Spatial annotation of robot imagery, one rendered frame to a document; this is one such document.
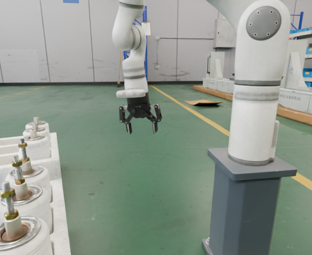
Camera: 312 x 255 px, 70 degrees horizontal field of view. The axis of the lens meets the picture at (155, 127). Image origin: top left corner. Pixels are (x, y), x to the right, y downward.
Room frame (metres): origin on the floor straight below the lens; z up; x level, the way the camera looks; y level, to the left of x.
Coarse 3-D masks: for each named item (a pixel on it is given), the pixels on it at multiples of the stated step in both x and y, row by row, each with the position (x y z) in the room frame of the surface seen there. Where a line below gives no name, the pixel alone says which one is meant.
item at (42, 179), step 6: (42, 174) 0.51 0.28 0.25; (48, 174) 0.53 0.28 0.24; (6, 180) 0.49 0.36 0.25; (12, 180) 0.48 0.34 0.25; (30, 180) 0.48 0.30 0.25; (36, 180) 0.49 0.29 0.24; (42, 180) 0.50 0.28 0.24; (48, 180) 0.52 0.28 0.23; (12, 186) 0.47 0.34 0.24; (42, 186) 0.50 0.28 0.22; (48, 186) 0.52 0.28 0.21
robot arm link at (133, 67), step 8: (144, 32) 0.74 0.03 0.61; (144, 40) 0.73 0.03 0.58; (144, 48) 0.74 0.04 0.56; (136, 56) 0.73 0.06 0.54; (144, 56) 0.74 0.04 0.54; (128, 64) 0.71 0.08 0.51; (136, 64) 0.71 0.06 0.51; (128, 72) 0.71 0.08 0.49; (136, 72) 0.71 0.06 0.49; (144, 72) 0.73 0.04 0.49
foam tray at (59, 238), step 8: (56, 184) 0.58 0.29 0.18; (56, 192) 0.54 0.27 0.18; (56, 200) 0.50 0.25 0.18; (56, 208) 0.47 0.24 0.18; (64, 208) 0.47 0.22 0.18; (56, 216) 0.44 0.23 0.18; (64, 216) 0.44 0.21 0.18; (56, 224) 0.41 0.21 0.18; (64, 224) 0.41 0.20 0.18; (56, 232) 0.39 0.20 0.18; (64, 232) 0.39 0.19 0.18; (56, 240) 0.37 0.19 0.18; (64, 240) 0.37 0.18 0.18; (56, 248) 0.35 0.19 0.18; (64, 248) 0.35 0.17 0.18
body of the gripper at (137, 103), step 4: (144, 96) 0.73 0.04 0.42; (148, 96) 0.75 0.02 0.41; (128, 100) 0.73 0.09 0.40; (132, 100) 0.72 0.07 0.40; (136, 100) 0.72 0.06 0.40; (140, 100) 0.72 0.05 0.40; (144, 100) 0.73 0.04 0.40; (148, 100) 0.74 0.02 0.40; (128, 104) 0.75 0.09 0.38; (132, 104) 0.72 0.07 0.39; (136, 104) 0.72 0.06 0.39; (140, 104) 0.74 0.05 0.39; (144, 104) 0.74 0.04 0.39; (148, 104) 0.74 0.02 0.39; (128, 108) 0.75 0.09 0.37; (132, 108) 0.75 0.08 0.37; (136, 108) 0.75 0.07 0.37; (140, 108) 0.75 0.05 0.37; (144, 108) 0.74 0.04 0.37; (148, 108) 0.74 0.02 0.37; (136, 112) 0.75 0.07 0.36; (140, 112) 0.75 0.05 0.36; (148, 112) 0.75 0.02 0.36; (136, 116) 0.75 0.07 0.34; (140, 116) 0.75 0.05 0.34; (144, 116) 0.75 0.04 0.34
